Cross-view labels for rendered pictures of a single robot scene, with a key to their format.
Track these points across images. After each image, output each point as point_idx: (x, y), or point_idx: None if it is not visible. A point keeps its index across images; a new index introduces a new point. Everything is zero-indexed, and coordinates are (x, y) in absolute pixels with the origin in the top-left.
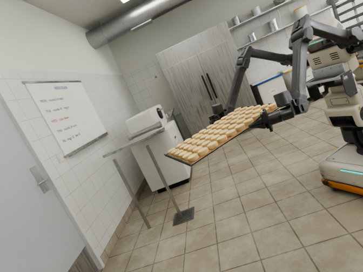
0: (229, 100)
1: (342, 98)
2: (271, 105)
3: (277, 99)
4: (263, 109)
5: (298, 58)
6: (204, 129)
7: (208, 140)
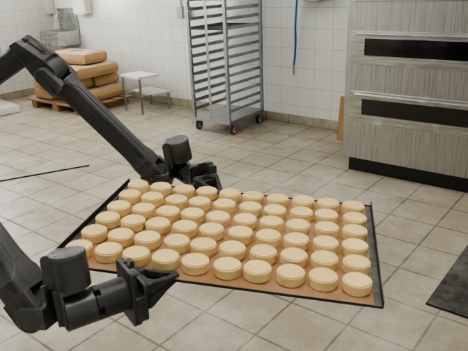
0: (17, 246)
1: None
2: (144, 182)
3: (189, 145)
4: (198, 164)
5: (101, 102)
6: (217, 262)
7: (292, 211)
